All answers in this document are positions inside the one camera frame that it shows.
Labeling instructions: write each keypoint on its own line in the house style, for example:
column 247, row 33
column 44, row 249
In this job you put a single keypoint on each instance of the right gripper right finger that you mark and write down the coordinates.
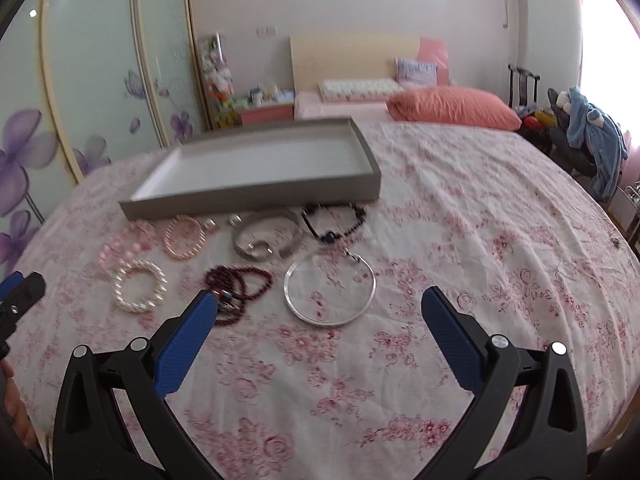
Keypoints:
column 548, row 437

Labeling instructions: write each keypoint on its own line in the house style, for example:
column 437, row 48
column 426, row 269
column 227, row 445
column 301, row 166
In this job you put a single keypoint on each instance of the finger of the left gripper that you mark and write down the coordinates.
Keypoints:
column 25, row 295
column 10, row 283

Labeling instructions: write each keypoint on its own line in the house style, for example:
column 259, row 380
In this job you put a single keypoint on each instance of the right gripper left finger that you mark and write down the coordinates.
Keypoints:
column 90, row 437

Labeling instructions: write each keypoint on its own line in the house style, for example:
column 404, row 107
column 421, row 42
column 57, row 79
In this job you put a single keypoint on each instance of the thin silver bangle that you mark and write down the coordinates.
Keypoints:
column 329, row 288

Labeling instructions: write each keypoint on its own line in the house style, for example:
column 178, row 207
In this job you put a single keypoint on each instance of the person's left hand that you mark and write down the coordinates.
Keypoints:
column 16, row 409

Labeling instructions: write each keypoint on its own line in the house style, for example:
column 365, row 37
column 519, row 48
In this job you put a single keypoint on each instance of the left pearl earring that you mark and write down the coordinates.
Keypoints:
column 210, row 225

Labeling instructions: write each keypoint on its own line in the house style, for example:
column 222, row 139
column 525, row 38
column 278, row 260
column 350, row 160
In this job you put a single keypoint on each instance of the pearl earring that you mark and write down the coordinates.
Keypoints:
column 234, row 219
column 210, row 225

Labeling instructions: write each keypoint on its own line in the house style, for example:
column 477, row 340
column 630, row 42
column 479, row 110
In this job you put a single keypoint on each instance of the right pearl earring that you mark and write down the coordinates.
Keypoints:
column 234, row 219

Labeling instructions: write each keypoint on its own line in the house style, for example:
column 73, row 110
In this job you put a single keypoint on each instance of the floral pink bedsheet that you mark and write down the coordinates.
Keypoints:
column 506, row 234

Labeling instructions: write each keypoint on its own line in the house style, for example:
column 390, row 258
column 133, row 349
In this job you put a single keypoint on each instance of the sliding wardrobe with flowers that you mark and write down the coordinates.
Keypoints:
column 85, row 83

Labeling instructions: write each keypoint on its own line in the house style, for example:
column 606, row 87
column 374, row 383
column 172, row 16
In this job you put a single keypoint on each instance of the plush toy display tube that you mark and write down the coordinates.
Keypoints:
column 217, row 82

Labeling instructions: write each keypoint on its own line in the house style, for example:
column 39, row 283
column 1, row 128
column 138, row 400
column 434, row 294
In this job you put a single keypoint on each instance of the blue garment on chair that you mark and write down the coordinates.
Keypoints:
column 590, row 126

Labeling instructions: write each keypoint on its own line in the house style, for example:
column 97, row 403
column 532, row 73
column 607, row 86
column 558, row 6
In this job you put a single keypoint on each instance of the pink nightstand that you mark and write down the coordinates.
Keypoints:
column 277, row 112

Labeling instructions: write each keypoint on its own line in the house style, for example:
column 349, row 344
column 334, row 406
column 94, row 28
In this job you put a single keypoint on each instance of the grey cardboard tray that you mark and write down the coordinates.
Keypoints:
column 266, row 166

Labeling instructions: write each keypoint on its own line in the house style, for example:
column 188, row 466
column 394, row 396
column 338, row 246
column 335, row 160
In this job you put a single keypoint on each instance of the orange folded quilt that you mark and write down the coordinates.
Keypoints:
column 450, row 105

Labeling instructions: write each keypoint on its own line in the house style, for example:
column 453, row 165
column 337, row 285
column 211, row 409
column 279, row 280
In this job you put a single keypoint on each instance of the pink mattress sheet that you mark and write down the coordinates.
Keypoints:
column 309, row 105

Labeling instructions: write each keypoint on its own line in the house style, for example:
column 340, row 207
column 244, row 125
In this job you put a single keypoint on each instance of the black wooden chair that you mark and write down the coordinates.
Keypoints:
column 519, row 80

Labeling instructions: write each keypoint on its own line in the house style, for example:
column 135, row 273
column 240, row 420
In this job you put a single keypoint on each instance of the beige pink headboard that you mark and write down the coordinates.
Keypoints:
column 318, row 56

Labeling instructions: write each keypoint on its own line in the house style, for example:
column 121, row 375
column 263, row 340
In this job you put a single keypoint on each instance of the purple patterned pillow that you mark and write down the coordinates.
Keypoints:
column 411, row 73

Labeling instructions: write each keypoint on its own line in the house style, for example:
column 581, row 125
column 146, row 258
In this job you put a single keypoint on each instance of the floral white pillow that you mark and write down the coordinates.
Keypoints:
column 359, row 90

